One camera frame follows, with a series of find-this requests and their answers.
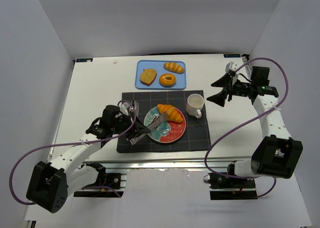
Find dark checked placemat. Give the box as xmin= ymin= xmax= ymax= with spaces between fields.
xmin=116 ymin=90 xmax=211 ymax=153

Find right blue table sticker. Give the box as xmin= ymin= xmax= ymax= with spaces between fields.
xmin=223 ymin=53 xmax=241 ymax=58

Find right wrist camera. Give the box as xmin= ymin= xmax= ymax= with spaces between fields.
xmin=225 ymin=61 xmax=238 ymax=77

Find left blue table sticker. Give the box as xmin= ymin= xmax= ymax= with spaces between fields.
xmin=75 ymin=58 xmax=93 ymax=63

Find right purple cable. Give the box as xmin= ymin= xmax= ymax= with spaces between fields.
xmin=204 ymin=57 xmax=290 ymax=198

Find aluminium frame rail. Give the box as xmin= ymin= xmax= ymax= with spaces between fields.
xmin=32 ymin=157 xmax=253 ymax=189

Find metal tongs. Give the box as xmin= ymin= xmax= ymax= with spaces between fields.
xmin=128 ymin=112 xmax=169 ymax=145

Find blue table sticker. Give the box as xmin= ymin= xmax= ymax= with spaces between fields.
xmin=223 ymin=53 xmax=241 ymax=58
xmin=75 ymin=58 xmax=93 ymax=63

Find brown bread slice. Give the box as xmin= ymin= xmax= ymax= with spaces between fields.
xmin=140 ymin=68 xmax=157 ymax=86

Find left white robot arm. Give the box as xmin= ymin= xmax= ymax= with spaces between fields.
xmin=26 ymin=100 xmax=150 ymax=213

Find orange donut bread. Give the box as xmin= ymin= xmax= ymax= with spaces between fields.
xmin=159 ymin=73 xmax=176 ymax=87

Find white ceramic mug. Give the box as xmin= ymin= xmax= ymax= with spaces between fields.
xmin=186 ymin=94 xmax=205 ymax=119

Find red and teal plate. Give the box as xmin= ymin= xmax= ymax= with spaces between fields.
xmin=143 ymin=106 xmax=187 ymax=143

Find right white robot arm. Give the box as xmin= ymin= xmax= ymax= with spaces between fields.
xmin=207 ymin=62 xmax=303 ymax=179

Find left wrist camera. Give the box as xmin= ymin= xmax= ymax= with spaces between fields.
xmin=118 ymin=101 xmax=132 ymax=116

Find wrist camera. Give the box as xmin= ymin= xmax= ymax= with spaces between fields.
xmin=225 ymin=61 xmax=238 ymax=77
xmin=118 ymin=101 xmax=132 ymax=116

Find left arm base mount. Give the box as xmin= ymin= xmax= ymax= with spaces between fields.
xmin=73 ymin=162 xmax=127 ymax=198

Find large striped croissant bread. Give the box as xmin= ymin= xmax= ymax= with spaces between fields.
xmin=157 ymin=104 xmax=184 ymax=123

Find small striped croissant bread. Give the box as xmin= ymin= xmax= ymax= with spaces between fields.
xmin=163 ymin=62 xmax=185 ymax=74

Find blue plastic tray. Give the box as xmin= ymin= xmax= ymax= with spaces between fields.
xmin=134 ymin=60 xmax=187 ymax=90

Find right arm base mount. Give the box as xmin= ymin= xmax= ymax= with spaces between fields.
xmin=203 ymin=173 xmax=258 ymax=201

